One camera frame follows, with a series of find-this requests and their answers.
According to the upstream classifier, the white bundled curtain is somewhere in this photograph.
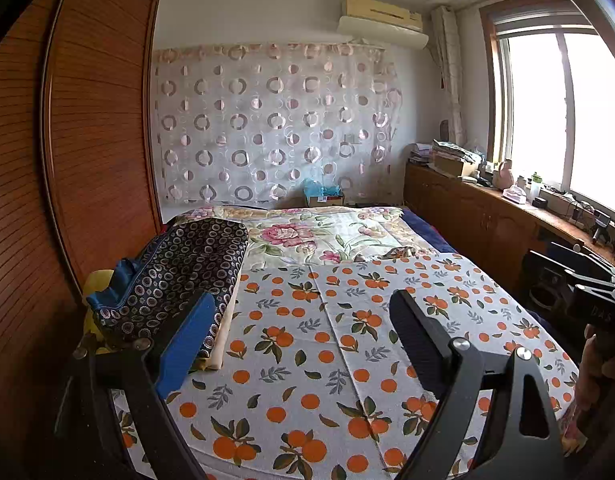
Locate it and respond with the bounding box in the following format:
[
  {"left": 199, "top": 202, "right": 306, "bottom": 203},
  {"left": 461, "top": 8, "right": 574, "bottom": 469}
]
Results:
[{"left": 431, "top": 6, "right": 469, "bottom": 147}]

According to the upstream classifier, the wooden slatted wardrobe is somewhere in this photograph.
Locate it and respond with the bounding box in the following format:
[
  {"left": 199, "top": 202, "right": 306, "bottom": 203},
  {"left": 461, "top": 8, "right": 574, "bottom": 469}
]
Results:
[{"left": 0, "top": 0, "right": 163, "bottom": 411}]

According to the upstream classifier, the window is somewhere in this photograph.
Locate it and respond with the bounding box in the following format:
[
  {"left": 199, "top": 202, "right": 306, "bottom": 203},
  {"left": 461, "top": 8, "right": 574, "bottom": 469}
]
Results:
[{"left": 480, "top": 5, "right": 615, "bottom": 222}]

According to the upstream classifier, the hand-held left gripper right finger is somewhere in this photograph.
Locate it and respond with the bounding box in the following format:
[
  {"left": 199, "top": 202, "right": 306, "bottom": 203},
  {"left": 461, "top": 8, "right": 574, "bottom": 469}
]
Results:
[{"left": 389, "top": 289, "right": 564, "bottom": 480}]

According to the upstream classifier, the floral blanket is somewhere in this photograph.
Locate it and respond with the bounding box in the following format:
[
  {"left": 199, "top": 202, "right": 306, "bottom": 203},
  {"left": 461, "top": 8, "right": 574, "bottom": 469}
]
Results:
[{"left": 166, "top": 205, "right": 441, "bottom": 267}]

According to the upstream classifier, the wall air conditioner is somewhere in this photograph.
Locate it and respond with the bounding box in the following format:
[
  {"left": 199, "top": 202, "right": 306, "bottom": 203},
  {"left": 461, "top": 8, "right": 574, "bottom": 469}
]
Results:
[{"left": 337, "top": 0, "right": 431, "bottom": 51}]

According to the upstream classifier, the sheer circle-patterned curtain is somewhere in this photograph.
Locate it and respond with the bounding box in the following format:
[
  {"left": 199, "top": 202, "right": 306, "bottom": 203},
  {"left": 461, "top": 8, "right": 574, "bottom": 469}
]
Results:
[{"left": 152, "top": 43, "right": 404, "bottom": 207}]

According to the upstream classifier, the dark circle-patterned blouse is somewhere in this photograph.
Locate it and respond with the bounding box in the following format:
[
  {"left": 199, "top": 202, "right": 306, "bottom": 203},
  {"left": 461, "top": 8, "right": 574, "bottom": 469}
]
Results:
[{"left": 86, "top": 217, "right": 249, "bottom": 357}]

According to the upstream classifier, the orange fruit print cloth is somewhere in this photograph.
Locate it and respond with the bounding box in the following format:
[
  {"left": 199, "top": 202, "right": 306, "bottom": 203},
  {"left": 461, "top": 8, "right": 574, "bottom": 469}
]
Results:
[{"left": 112, "top": 251, "right": 581, "bottom": 480}]

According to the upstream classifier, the navy blue blanket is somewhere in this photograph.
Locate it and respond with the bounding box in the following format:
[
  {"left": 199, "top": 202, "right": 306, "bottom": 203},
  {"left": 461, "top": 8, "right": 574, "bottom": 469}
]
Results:
[{"left": 401, "top": 209, "right": 459, "bottom": 256}]

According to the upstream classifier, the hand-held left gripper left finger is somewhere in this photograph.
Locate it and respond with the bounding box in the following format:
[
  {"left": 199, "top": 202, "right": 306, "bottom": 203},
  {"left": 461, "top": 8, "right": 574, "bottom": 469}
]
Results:
[{"left": 52, "top": 289, "right": 218, "bottom": 480}]

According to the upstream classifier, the brown cardboard box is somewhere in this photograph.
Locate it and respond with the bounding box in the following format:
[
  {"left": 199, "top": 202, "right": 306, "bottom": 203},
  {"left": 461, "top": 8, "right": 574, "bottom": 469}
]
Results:
[{"left": 432, "top": 152, "right": 481, "bottom": 179}]

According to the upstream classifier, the yellow-brown pillow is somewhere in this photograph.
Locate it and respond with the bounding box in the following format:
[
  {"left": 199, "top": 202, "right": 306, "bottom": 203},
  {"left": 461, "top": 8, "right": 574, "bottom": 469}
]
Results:
[{"left": 82, "top": 269, "right": 114, "bottom": 357}]

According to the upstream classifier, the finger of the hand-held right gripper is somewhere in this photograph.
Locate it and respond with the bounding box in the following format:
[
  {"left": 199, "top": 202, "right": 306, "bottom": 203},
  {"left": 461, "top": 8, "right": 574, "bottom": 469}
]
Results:
[
  {"left": 547, "top": 241, "right": 615, "bottom": 281},
  {"left": 523, "top": 251, "right": 615, "bottom": 312}
]

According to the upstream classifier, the pink figurine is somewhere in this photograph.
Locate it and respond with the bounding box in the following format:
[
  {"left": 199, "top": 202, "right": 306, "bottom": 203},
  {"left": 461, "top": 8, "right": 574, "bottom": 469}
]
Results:
[{"left": 492, "top": 158, "right": 514, "bottom": 191}]

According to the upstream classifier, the long wooden cabinet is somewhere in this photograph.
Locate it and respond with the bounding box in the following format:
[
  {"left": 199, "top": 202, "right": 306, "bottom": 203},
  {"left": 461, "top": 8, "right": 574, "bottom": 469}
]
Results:
[{"left": 404, "top": 160, "right": 615, "bottom": 313}]

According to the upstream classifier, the person's right hand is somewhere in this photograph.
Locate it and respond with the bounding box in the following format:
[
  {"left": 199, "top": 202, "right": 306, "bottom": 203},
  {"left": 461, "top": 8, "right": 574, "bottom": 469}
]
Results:
[{"left": 574, "top": 324, "right": 615, "bottom": 428}]

